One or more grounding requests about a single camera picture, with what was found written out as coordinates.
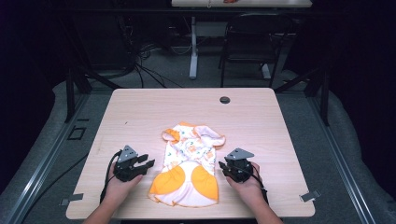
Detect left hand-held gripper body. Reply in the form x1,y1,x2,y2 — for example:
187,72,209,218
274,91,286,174
112,145,145,183

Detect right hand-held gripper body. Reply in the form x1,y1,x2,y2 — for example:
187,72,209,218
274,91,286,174
224,147,256,184

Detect orange and white baby garment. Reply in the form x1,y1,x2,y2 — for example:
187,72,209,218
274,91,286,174
148,121,226,209

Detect person's left hand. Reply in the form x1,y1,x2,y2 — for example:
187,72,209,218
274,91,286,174
104,161,144,204

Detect person's right hand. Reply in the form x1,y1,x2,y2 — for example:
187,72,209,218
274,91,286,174
225,161,266,207

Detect grey tape piece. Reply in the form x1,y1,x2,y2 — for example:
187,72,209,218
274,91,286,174
299,189,322,203
59,192,85,207

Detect black metal stand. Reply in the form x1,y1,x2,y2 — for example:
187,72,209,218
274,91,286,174
274,66,331,127
63,60,120,124

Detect white desk leg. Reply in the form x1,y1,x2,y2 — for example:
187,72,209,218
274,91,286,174
189,16,200,80

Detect black folding chair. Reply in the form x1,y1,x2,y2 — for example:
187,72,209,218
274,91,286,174
218,12,295,89

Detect light background desk top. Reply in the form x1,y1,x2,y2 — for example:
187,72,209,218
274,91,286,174
171,0,313,8

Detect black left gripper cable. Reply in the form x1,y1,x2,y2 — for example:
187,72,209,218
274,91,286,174
99,149,123,204

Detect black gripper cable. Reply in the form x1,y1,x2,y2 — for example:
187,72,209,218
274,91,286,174
99,149,123,204
250,163,269,205

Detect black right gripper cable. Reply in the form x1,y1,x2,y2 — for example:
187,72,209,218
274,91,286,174
250,163,269,205

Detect thin black floor cable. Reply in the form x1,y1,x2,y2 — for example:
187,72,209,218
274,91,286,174
21,152,91,220

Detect aluminium floor rail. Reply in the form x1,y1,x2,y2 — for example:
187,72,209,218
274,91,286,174
306,92,378,224
5,92,92,224

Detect bundle of black floor cables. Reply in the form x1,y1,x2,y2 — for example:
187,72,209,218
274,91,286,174
124,40,185,90

